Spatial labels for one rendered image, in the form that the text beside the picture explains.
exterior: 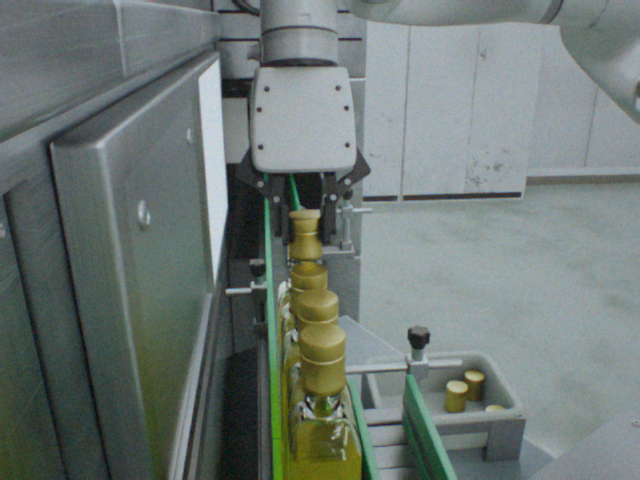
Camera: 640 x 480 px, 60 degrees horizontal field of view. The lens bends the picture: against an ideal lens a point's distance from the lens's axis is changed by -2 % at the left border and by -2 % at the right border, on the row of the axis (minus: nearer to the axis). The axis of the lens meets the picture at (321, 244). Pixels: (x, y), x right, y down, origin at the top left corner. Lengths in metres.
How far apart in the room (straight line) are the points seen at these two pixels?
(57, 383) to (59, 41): 0.18
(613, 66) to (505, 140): 3.99
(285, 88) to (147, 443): 0.33
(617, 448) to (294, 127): 0.65
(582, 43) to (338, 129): 0.29
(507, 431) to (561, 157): 4.67
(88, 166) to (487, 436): 0.74
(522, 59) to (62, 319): 4.43
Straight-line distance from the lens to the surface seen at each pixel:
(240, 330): 1.68
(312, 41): 0.54
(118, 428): 0.40
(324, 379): 0.42
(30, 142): 0.31
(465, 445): 0.92
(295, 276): 0.51
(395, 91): 4.34
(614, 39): 0.67
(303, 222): 0.55
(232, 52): 1.45
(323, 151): 0.54
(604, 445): 0.93
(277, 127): 0.54
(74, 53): 0.31
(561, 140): 5.43
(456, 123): 4.51
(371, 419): 0.78
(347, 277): 1.62
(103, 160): 0.32
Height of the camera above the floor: 1.38
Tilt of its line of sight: 22 degrees down
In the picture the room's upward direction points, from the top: straight up
